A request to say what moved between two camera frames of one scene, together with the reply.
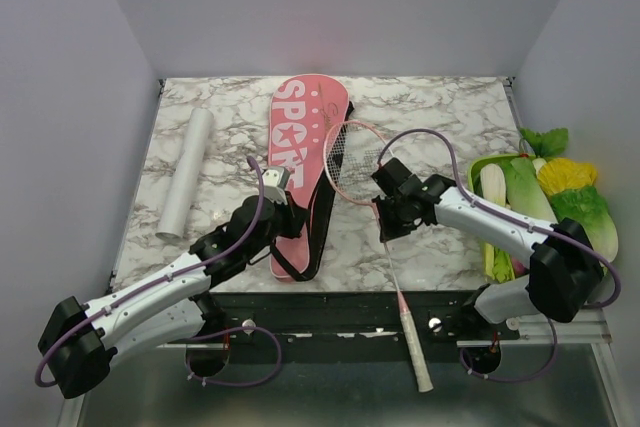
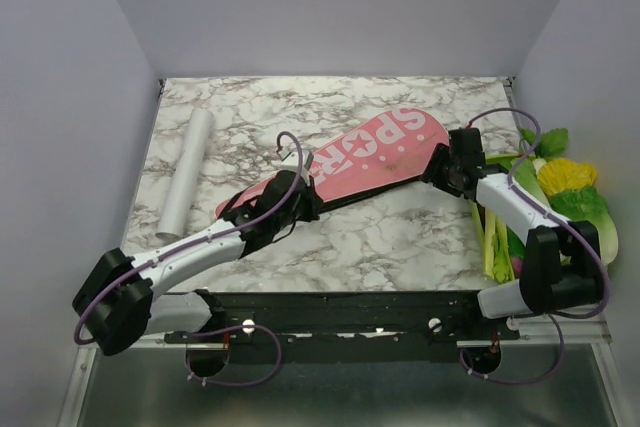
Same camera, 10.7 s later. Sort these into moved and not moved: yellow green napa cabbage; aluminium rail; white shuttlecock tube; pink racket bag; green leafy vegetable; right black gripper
Moved: pink racket bag; right black gripper
Not moved: green leafy vegetable; white shuttlecock tube; aluminium rail; yellow green napa cabbage
